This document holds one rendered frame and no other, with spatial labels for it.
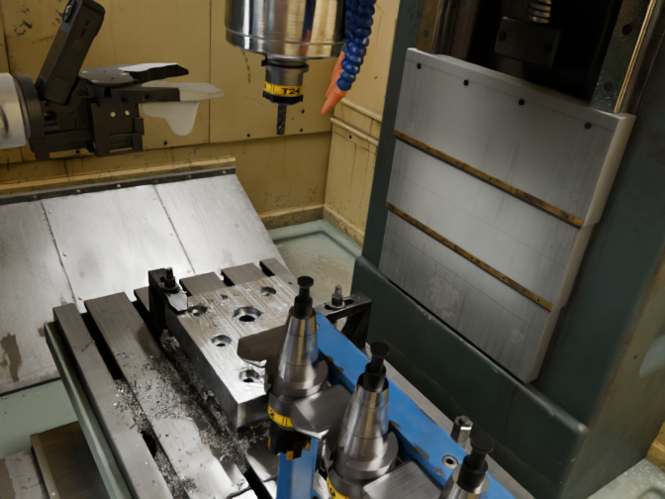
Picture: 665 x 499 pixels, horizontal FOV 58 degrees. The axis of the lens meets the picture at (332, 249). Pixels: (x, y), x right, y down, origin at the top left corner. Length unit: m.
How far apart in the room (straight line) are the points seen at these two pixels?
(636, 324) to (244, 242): 1.16
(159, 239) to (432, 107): 0.93
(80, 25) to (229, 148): 1.35
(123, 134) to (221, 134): 1.27
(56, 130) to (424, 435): 0.49
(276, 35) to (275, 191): 1.46
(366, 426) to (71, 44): 0.48
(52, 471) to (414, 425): 0.78
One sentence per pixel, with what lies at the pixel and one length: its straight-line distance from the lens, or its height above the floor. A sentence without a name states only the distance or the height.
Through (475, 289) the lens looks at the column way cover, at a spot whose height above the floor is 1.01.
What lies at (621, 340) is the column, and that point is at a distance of 1.10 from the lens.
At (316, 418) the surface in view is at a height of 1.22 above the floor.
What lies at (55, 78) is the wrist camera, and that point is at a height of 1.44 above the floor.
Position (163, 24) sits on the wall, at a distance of 1.84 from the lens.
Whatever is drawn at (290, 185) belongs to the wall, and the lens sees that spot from 2.19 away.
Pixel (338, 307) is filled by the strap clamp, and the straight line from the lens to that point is 1.08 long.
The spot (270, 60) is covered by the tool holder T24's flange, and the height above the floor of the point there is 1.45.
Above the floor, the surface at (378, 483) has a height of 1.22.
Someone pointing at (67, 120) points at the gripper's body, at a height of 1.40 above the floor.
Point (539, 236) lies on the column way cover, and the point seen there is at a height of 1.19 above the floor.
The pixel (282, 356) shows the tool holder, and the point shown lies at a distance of 0.59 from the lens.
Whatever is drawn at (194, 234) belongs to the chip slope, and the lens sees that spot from 1.83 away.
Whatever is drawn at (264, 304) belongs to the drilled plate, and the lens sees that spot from 1.12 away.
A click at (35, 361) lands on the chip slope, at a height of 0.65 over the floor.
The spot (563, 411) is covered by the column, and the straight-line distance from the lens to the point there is 1.22.
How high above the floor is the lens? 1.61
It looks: 28 degrees down
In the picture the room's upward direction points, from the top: 7 degrees clockwise
